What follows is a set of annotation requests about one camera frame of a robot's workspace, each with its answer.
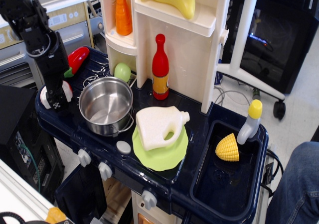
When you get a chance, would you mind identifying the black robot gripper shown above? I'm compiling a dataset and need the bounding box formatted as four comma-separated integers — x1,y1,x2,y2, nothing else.
32,31,69,110

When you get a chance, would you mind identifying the red and white toy sushi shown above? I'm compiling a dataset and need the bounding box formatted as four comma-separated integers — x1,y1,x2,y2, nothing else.
40,81,73,109

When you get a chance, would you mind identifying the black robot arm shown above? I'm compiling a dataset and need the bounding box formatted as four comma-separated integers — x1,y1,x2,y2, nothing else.
0,0,72,112

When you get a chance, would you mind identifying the stainless steel pot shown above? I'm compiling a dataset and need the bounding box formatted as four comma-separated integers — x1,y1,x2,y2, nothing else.
78,77,134,136

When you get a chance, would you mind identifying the red toy chili pepper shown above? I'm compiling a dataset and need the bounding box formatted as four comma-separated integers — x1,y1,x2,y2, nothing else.
64,46,90,78

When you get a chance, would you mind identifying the black computer case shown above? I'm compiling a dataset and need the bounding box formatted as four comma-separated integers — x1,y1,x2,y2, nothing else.
0,85,64,203

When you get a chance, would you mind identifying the grey left stove knob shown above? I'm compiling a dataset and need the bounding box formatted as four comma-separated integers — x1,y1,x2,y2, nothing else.
77,149,92,167

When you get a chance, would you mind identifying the grey stove knob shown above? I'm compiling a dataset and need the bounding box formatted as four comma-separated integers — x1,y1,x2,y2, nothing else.
142,190,157,210
77,149,92,167
98,162,114,181

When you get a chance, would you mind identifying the light green toy fruit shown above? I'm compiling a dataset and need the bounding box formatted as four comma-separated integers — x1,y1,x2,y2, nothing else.
114,62,131,83

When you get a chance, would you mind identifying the dark blue toy kitchen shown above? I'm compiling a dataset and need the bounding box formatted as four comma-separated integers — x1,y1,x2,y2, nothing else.
35,49,268,224

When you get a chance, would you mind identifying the grey oval button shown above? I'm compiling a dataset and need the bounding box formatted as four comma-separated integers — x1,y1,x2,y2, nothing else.
116,140,132,155

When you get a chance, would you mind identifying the grey middle stove knob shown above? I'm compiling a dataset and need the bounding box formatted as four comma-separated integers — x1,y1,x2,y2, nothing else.
98,162,114,181

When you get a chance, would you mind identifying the wooden toy kitchen oven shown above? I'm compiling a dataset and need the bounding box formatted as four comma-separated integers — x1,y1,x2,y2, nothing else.
0,0,93,89

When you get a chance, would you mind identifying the white toy jug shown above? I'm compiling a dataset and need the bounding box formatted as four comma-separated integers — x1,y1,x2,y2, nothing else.
136,106,190,151

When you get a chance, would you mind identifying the orange toy carrot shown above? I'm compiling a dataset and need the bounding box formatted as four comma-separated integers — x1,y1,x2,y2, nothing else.
115,0,133,36

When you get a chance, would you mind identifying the red toy ketchup bottle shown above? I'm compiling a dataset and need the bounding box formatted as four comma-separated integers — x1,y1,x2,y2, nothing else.
152,34,169,100

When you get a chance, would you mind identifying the yellow object at bottom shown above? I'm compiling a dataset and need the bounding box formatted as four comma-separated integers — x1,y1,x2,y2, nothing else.
45,207,67,224

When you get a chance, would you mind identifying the light green toy plate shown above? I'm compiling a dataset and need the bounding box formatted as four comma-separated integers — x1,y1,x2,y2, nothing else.
132,126,188,171

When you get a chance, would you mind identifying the grey right stove knob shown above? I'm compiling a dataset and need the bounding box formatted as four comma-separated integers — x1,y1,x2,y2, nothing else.
142,190,157,210

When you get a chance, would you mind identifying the cream toy kitchen shelf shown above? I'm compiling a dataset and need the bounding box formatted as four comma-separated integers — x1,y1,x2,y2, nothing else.
100,0,230,113

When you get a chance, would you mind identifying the yellow toy corn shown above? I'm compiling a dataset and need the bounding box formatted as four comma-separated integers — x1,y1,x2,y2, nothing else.
215,133,240,162

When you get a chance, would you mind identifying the white wheeled stand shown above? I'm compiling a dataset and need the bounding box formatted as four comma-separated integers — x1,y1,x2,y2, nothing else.
217,0,286,120

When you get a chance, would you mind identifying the grey yellow toy faucet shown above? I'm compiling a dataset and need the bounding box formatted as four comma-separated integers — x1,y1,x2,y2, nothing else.
237,99,263,145

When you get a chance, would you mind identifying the black monitor screen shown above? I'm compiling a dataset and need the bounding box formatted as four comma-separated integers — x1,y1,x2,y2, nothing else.
221,0,319,94

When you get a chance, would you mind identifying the blue jeans leg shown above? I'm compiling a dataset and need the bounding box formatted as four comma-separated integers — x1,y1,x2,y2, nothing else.
265,141,319,224

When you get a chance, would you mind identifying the green cable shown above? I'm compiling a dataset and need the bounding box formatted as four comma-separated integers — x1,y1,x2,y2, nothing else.
20,144,41,194

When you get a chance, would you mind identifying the black braided cable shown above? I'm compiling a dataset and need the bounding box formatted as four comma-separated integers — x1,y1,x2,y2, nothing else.
0,211,27,224

